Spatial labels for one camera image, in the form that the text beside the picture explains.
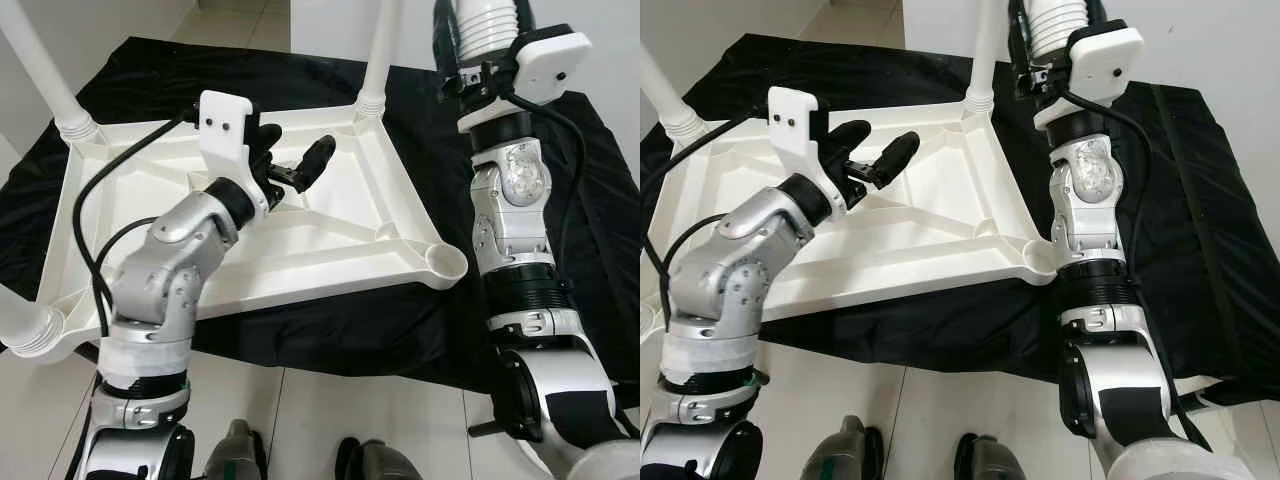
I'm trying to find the grey robot right foot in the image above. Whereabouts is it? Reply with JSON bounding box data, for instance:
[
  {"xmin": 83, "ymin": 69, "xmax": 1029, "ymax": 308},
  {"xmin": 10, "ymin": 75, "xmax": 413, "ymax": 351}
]
[
  {"xmin": 955, "ymin": 432, "xmax": 1043, "ymax": 480},
  {"xmin": 335, "ymin": 438, "xmax": 423, "ymax": 480}
]

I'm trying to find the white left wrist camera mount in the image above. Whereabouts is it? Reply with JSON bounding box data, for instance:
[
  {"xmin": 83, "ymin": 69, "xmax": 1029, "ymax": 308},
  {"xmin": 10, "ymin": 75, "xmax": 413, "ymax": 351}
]
[
  {"xmin": 198, "ymin": 90, "xmax": 271, "ymax": 216},
  {"xmin": 768, "ymin": 85, "xmax": 843, "ymax": 213}
]

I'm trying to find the grey robot left foot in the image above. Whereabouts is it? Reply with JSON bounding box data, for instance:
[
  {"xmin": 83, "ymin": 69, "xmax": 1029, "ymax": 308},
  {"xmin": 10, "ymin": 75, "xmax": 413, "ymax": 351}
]
[
  {"xmin": 800, "ymin": 415, "xmax": 887, "ymax": 480},
  {"xmin": 203, "ymin": 420, "xmax": 267, "ymax": 480}
]

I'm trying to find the white plastic table top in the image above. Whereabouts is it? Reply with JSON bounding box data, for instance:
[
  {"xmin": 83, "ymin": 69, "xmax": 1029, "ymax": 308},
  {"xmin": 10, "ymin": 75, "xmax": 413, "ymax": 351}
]
[
  {"xmin": 645, "ymin": 105, "xmax": 1059, "ymax": 323},
  {"xmin": 35, "ymin": 105, "xmax": 469, "ymax": 339}
]

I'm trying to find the grey robot foot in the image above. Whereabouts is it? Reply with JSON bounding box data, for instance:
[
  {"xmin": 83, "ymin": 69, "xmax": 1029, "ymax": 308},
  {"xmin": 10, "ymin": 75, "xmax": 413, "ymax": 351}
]
[
  {"xmin": 800, "ymin": 415, "xmax": 887, "ymax": 480},
  {"xmin": 203, "ymin": 420, "xmax": 267, "ymax": 480},
  {"xmin": 335, "ymin": 438, "xmax": 423, "ymax": 480},
  {"xmin": 955, "ymin": 432, "xmax": 1043, "ymax": 480}
]

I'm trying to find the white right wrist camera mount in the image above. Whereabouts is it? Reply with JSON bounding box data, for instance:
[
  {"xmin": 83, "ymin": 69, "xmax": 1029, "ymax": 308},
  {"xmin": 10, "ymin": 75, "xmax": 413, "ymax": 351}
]
[
  {"xmin": 1035, "ymin": 25, "xmax": 1146, "ymax": 131},
  {"xmin": 508, "ymin": 28, "xmax": 593, "ymax": 109}
]

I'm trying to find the white plastic frame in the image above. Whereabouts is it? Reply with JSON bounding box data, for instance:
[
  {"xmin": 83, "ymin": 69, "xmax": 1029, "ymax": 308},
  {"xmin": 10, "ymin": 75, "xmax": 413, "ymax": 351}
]
[{"xmin": 1175, "ymin": 375, "xmax": 1233, "ymax": 406}]

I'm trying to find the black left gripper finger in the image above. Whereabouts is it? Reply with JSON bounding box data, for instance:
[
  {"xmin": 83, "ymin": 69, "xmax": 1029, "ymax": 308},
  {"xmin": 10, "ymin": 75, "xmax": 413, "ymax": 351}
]
[
  {"xmin": 870, "ymin": 130, "xmax": 922, "ymax": 191},
  {"xmin": 825, "ymin": 118, "xmax": 874, "ymax": 163},
  {"xmin": 252, "ymin": 122, "xmax": 285, "ymax": 163},
  {"xmin": 298, "ymin": 135, "xmax": 338, "ymax": 193}
]

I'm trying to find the black table cloth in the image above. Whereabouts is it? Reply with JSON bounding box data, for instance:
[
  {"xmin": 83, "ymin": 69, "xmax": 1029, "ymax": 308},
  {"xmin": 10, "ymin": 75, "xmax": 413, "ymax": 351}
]
[
  {"xmin": 0, "ymin": 35, "xmax": 641, "ymax": 396},
  {"xmin": 640, "ymin": 33, "xmax": 1280, "ymax": 406}
]

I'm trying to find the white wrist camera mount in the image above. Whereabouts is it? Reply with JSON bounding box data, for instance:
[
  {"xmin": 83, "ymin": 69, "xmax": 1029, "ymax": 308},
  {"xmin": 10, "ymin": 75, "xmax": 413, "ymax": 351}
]
[
  {"xmin": 198, "ymin": 90, "xmax": 271, "ymax": 216},
  {"xmin": 1035, "ymin": 25, "xmax": 1146, "ymax": 131},
  {"xmin": 768, "ymin": 85, "xmax": 843, "ymax": 213},
  {"xmin": 508, "ymin": 28, "xmax": 593, "ymax": 109}
]

